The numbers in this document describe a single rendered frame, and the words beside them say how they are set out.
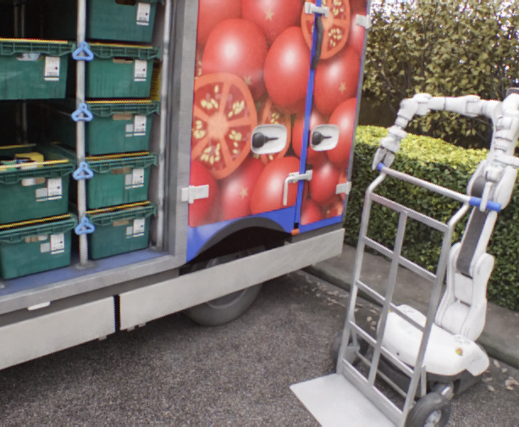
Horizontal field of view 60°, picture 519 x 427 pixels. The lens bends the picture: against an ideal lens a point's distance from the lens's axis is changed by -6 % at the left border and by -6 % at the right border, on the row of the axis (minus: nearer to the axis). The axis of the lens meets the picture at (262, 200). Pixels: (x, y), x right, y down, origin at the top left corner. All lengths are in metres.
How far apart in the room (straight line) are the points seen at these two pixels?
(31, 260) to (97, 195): 0.44
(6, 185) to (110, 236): 0.61
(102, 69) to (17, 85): 0.40
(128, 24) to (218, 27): 0.45
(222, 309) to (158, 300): 0.65
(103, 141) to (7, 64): 0.58
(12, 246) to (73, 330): 0.50
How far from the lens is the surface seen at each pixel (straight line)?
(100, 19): 2.35
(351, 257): 4.26
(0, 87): 2.20
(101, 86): 2.36
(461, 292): 3.00
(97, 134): 2.37
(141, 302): 2.59
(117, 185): 2.48
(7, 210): 2.30
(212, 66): 2.48
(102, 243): 2.53
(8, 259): 2.37
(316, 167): 3.19
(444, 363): 2.63
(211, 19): 2.47
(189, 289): 2.74
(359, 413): 2.65
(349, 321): 2.69
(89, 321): 2.48
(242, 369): 2.83
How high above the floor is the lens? 1.68
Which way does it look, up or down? 16 degrees down
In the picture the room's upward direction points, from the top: 5 degrees clockwise
